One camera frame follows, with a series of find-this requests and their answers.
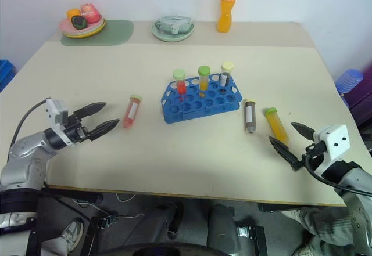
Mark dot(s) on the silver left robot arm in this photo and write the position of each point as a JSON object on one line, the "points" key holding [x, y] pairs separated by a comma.
{"points": [[20, 163]]}

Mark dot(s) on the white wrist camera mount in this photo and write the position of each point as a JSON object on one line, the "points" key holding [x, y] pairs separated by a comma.
{"points": [[55, 111], [334, 140]]}

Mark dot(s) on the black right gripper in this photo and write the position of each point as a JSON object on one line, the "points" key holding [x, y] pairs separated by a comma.
{"points": [[315, 154]]}

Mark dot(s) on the dark tube cream cap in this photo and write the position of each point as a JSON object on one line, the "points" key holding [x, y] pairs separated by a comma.
{"points": [[226, 77]]}

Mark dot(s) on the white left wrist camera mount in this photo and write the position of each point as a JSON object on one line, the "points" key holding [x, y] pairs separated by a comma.
{"points": [[55, 111]]}

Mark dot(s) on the red apple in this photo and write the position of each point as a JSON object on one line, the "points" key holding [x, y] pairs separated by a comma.
{"points": [[90, 13]]}

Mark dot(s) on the grey trouser leg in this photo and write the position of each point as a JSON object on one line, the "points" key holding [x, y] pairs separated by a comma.
{"points": [[322, 227]]}

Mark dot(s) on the purple plastic stool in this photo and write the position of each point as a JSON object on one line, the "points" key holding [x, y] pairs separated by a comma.
{"points": [[361, 99]]}

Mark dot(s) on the light green plate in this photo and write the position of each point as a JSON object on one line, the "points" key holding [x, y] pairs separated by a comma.
{"points": [[171, 36]]}

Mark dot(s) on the red liquid tube green cap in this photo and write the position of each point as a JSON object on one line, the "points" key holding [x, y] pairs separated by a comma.
{"points": [[180, 86]]}

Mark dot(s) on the black metal stand bracket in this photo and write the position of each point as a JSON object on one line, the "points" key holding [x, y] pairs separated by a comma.
{"points": [[257, 241], [100, 232]]}

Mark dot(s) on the pink liquid tube green cap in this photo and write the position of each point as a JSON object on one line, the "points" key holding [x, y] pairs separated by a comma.
{"points": [[130, 113]]}

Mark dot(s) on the orange fruit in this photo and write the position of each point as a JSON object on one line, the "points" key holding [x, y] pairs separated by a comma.
{"points": [[72, 12]]}

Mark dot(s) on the brown tube brown cap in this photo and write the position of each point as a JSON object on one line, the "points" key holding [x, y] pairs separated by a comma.
{"points": [[250, 116]]}

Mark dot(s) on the pink plate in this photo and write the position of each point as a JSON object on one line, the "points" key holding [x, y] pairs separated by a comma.
{"points": [[65, 25]]}

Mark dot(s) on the orange liquid tube green cap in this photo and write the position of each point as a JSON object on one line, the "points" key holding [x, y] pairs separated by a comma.
{"points": [[277, 125], [204, 80]]}

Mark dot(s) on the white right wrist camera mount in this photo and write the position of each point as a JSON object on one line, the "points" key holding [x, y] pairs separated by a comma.
{"points": [[334, 140]]}

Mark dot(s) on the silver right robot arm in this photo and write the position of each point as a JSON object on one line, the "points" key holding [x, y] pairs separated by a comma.
{"points": [[359, 186]]}

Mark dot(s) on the dark rounded shape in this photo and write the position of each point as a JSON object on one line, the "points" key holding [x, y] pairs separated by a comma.
{"points": [[151, 227], [222, 227]]}

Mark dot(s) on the blue plastic stool stack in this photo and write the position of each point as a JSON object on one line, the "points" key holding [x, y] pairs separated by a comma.
{"points": [[348, 83]]}

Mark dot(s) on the dark avocado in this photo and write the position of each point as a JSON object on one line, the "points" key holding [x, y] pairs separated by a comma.
{"points": [[79, 22]]}

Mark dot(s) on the white sneaker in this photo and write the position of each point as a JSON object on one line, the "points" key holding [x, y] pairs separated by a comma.
{"points": [[72, 234], [293, 214]]}

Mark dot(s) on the blue test tube rack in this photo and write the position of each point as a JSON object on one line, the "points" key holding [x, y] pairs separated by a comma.
{"points": [[203, 106]]}

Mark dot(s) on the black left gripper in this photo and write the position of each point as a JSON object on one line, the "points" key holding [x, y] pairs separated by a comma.
{"points": [[77, 129]]}

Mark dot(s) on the green placemat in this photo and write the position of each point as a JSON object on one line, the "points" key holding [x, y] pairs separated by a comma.
{"points": [[116, 34]]}

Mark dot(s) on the blue plastic crate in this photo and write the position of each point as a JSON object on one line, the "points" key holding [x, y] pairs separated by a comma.
{"points": [[6, 74]]}

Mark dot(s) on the orange soda bottle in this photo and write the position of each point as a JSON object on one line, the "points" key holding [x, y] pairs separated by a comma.
{"points": [[226, 15]]}

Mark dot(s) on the yellow plate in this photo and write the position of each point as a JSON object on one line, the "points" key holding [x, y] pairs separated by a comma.
{"points": [[84, 35]]}

